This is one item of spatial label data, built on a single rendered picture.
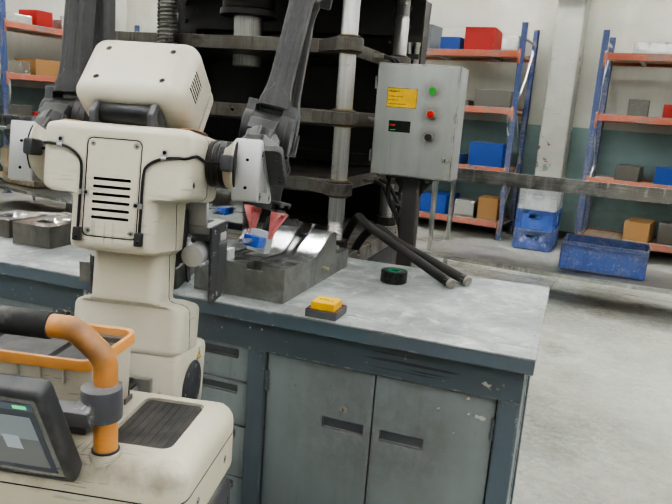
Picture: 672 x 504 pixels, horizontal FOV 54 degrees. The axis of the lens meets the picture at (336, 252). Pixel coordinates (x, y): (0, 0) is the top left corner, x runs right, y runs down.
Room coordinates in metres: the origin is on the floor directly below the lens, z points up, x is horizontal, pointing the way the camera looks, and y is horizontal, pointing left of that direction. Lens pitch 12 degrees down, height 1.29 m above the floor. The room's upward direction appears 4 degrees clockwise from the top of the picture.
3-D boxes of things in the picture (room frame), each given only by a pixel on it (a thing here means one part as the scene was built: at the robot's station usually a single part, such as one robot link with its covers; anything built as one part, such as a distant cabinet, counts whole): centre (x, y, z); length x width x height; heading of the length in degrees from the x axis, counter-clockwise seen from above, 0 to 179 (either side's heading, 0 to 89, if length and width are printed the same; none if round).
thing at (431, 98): (2.48, -0.26, 0.74); 0.31 x 0.22 x 1.47; 71
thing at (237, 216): (2.82, 0.42, 0.87); 0.50 x 0.27 x 0.17; 161
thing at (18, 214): (2.23, 1.11, 0.83); 0.17 x 0.13 x 0.06; 161
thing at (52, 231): (2.13, 0.93, 0.84); 0.20 x 0.15 x 0.07; 161
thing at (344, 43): (2.91, 0.42, 1.45); 1.29 x 0.82 x 0.19; 71
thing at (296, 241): (1.88, 0.18, 0.92); 0.35 x 0.16 x 0.09; 161
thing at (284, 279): (1.89, 0.17, 0.87); 0.50 x 0.26 x 0.14; 161
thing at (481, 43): (8.05, -1.06, 1.17); 2.06 x 0.65 x 2.34; 63
